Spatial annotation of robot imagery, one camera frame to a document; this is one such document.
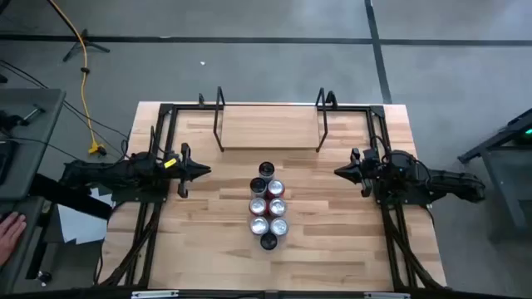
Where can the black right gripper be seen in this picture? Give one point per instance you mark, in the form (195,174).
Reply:
(367,172)

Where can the black tripod stand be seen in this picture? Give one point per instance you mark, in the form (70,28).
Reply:
(85,41)

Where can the yellow tape label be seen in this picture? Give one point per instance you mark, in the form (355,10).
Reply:
(170,163)

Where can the white paper sheet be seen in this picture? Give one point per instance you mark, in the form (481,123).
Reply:
(99,194)
(81,226)

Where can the black flat bar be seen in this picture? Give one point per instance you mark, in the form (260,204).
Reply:
(70,197)

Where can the black aluminium table frame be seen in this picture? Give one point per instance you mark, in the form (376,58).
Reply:
(353,109)

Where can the red cola can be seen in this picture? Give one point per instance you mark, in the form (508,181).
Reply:
(276,188)
(257,205)

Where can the black round knob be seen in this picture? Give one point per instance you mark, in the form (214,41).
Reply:
(43,277)

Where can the black table clamp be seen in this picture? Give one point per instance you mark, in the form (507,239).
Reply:
(331,99)
(201,100)

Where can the silver Diet Coke can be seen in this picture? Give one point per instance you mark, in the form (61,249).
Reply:
(259,225)
(279,226)

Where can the person's hand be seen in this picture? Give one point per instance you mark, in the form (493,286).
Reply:
(10,234)

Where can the dark grey equipment cart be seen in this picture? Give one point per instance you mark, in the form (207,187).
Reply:
(505,174)

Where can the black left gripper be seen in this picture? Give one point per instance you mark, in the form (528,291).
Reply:
(184,174)

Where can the black keyboard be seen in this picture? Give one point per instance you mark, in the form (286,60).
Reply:
(5,162)

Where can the silver metal bracket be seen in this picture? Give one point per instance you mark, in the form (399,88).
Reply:
(154,294)
(386,295)

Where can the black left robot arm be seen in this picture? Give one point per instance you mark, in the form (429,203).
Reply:
(108,172)

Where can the dark grey desk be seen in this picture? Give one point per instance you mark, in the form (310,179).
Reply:
(33,216)

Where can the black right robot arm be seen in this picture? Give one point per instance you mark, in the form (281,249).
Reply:
(449,182)

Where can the grey side desk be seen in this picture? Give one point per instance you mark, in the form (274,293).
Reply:
(37,137)

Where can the wooden shelf with black legs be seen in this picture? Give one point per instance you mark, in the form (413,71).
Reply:
(270,126)

